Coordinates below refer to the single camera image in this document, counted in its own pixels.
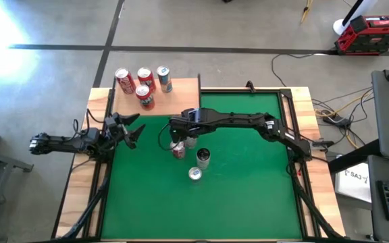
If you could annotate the dark grey operator desk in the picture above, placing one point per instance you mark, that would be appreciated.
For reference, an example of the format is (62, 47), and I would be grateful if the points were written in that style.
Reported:
(383, 168)

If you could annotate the white floor stand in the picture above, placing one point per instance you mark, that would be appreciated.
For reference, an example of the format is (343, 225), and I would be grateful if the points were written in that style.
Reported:
(341, 27)

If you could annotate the black power strip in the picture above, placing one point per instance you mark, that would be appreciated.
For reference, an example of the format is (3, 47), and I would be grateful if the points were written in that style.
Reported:
(336, 120)

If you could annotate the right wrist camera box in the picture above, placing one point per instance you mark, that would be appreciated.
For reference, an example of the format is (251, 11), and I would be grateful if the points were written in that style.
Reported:
(196, 115)

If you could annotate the blue silver Red Bull can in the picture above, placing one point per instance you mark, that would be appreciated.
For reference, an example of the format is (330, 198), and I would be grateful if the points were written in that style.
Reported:
(195, 173)
(164, 79)

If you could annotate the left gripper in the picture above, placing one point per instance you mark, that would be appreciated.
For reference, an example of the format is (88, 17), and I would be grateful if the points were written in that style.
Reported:
(117, 130)

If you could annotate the red black toolbox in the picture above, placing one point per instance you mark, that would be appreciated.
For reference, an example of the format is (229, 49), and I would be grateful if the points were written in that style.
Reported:
(370, 37)

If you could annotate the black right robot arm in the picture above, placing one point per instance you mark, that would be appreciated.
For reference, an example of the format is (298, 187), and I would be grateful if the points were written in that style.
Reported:
(241, 119)

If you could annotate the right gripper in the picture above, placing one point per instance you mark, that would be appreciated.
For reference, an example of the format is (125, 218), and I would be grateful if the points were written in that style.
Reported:
(181, 126)

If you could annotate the red Coca-Cola can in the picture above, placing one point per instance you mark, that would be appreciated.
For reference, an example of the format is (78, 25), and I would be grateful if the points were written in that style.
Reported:
(125, 81)
(178, 152)

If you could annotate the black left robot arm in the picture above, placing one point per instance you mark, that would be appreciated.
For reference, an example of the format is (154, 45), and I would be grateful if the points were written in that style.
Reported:
(63, 143)

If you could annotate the white SA3 label sheet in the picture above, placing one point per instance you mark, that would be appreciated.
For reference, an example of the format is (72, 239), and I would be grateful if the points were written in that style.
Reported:
(350, 182)

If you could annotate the small black clamp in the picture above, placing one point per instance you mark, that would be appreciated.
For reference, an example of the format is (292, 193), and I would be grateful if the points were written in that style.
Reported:
(250, 87)

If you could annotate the red Fanta strawberry can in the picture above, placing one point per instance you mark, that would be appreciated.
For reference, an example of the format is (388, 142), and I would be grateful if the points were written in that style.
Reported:
(146, 76)
(144, 96)

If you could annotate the white Celsius can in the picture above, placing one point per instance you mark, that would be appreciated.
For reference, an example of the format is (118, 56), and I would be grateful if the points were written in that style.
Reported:
(203, 158)
(191, 143)

